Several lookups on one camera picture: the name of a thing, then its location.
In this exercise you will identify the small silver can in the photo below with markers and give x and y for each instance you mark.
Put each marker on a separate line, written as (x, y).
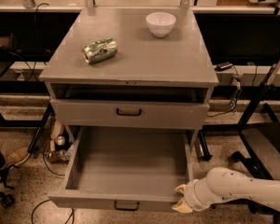
(60, 141)

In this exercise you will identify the black office chair base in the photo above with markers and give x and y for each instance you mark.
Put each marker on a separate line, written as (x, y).
(6, 200)

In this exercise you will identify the grey drawer cabinet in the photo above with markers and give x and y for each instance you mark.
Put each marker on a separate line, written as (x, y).
(172, 69)

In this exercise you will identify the black rolling stand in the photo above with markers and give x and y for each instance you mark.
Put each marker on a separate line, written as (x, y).
(262, 141)

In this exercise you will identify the grey top drawer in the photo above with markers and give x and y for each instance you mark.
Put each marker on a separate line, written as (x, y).
(130, 114)

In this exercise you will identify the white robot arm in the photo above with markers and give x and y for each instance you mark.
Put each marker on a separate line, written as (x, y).
(223, 185)

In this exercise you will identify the black power adapter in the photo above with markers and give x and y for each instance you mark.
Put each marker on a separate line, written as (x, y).
(223, 66)

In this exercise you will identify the white ceramic bowl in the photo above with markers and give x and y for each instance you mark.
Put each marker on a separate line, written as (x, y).
(160, 24)

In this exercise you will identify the tan shoe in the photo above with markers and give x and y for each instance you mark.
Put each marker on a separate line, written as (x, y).
(16, 157)

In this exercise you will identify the grey drawer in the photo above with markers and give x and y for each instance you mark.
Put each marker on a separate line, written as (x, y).
(130, 114)
(126, 169)

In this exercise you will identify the crushed green soda can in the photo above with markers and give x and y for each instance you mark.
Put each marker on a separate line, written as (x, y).
(100, 50)

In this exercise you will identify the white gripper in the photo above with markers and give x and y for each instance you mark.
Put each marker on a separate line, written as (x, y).
(190, 195)

